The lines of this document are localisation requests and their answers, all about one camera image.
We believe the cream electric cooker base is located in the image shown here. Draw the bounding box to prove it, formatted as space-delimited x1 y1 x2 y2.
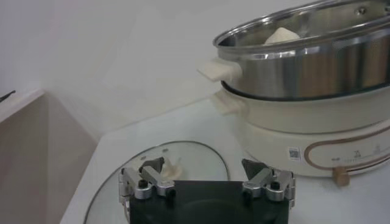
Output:
211 88 390 179

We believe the stainless steel steamer basket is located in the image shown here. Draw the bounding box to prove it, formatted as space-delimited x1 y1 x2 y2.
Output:
197 0 390 101

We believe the white steamed baozi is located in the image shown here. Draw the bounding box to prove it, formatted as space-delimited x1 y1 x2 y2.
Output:
263 26 302 46

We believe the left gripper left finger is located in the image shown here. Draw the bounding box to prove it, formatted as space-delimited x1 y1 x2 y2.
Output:
118 156 177 214

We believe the white side table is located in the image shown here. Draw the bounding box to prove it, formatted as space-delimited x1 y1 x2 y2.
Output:
0 88 46 124

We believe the thin black laptop cable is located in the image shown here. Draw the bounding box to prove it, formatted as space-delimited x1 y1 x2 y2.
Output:
0 89 16 103

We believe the round glass pot lid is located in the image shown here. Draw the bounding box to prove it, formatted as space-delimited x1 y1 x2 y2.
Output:
83 140 231 224

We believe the wooden cooker knob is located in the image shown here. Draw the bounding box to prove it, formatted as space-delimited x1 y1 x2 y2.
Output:
331 166 351 187

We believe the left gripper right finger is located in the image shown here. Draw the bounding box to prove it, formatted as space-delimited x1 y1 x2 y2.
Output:
241 158 297 209

